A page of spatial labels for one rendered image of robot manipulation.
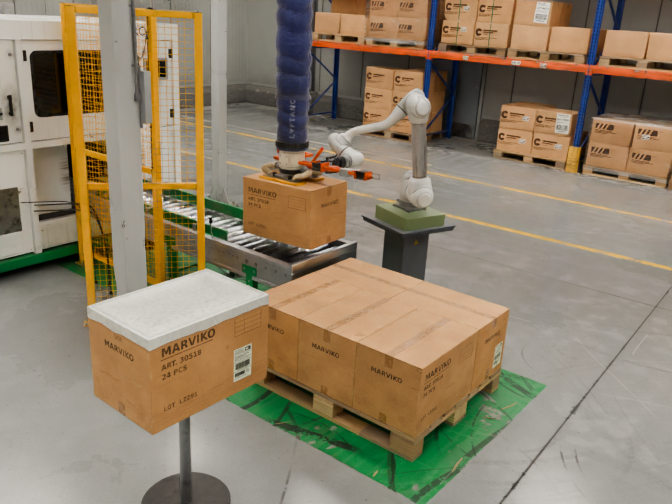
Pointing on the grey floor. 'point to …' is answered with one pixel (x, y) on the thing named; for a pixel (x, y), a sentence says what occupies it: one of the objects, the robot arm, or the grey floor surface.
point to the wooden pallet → (406, 446)
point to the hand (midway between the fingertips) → (322, 166)
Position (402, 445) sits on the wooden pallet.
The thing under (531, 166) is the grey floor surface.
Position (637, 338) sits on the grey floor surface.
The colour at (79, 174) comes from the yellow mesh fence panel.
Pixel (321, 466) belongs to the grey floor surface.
